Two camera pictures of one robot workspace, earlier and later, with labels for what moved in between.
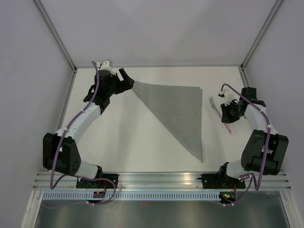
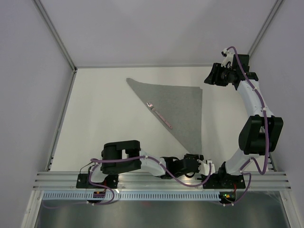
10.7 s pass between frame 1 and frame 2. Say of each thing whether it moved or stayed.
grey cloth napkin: stayed
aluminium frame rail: stayed
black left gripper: moved
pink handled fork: moved
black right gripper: moved
